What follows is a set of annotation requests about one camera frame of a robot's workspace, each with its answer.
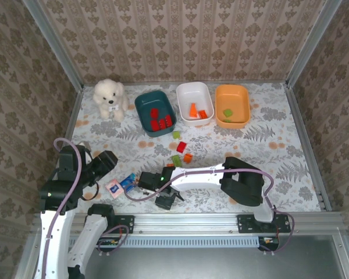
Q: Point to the grey metal panel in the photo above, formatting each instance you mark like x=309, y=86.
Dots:
x=192, y=264

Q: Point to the long red lego brick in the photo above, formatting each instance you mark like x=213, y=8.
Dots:
x=168, y=121
x=156, y=125

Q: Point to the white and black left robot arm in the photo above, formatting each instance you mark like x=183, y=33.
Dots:
x=55, y=238

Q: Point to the pink tissue pack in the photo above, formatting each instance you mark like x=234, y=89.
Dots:
x=114, y=189

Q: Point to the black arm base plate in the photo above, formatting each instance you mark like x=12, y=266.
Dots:
x=247, y=225
x=125, y=223

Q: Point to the thin aluminium back rail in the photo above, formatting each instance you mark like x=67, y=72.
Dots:
x=151, y=83

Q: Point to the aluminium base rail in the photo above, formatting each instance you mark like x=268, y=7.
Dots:
x=186, y=223

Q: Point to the white plastic container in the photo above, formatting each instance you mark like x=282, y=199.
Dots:
x=195, y=93

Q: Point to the long green lego brick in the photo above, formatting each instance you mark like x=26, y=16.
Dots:
x=176, y=159

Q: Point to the orange plastic container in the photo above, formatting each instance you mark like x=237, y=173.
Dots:
x=235, y=98

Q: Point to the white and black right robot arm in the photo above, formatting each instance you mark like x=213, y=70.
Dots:
x=197, y=178

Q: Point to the aluminium frame post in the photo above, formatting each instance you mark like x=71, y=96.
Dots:
x=55, y=46
x=314, y=43

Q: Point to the teal plastic container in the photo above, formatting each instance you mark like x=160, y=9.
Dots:
x=163, y=98

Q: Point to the aluminium side rail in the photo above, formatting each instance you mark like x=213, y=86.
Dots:
x=308, y=148
x=72, y=116

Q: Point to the white plush dog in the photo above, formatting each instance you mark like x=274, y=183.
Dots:
x=107, y=96

